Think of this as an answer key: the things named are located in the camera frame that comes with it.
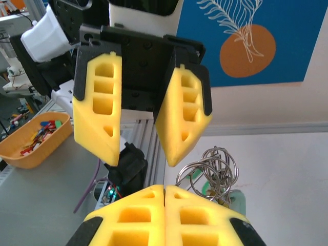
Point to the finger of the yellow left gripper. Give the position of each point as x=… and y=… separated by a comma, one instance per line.
x=174, y=138
x=87, y=128

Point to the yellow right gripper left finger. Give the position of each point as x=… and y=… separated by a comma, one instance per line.
x=128, y=220

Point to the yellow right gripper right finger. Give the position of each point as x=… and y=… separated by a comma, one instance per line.
x=205, y=220

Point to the controller board with green LED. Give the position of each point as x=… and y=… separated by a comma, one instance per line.
x=105, y=197

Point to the orange plastic tray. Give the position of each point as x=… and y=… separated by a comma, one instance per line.
x=51, y=146

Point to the blue-headed key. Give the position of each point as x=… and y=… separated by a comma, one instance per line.
x=43, y=124

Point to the red-headed key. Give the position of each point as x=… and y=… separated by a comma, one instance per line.
x=28, y=150

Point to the long aluminium base rail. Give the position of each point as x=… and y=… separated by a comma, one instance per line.
x=148, y=153

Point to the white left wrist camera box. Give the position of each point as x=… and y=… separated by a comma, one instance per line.
x=46, y=38

